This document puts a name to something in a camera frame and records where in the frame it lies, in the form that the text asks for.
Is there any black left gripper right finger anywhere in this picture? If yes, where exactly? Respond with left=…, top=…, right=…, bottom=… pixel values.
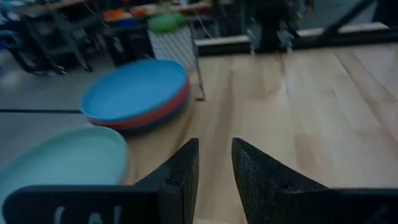
left=231, top=138, right=330, bottom=224

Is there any orange plate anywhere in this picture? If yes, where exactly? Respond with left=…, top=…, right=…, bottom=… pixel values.
left=88, top=81, right=191, bottom=131

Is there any pale green plate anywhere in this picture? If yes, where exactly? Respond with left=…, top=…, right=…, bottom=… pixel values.
left=0, top=126, right=130, bottom=206

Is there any black office chair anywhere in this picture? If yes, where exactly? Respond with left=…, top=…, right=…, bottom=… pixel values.
left=6, top=12, right=94, bottom=75

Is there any blue bowl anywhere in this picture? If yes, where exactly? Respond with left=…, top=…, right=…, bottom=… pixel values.
left=80, top=58, right=190, bottom=124

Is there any green potted plant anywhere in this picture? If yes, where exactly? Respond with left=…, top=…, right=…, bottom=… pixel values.
left=147, top=12, right=187, bottom=34

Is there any white triangle-pattern planter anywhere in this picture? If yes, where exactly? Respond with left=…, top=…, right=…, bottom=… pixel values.
left=147, top=26, right=197, bottom=71

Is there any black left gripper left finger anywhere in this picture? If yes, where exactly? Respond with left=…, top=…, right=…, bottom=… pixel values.
left=135, top=138, right=200, bottom=224

